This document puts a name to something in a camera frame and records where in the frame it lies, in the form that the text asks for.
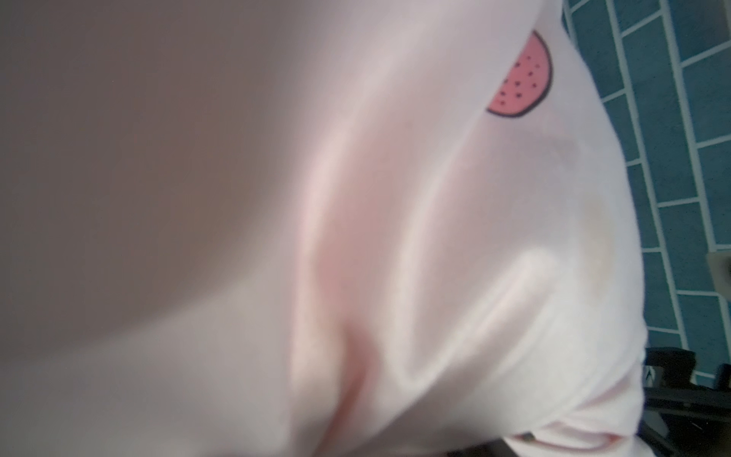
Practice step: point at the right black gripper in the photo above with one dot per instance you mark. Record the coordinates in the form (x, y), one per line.
(680, 417)

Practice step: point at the light pink strawberry pillow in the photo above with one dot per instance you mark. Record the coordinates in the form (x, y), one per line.
(312, 228)

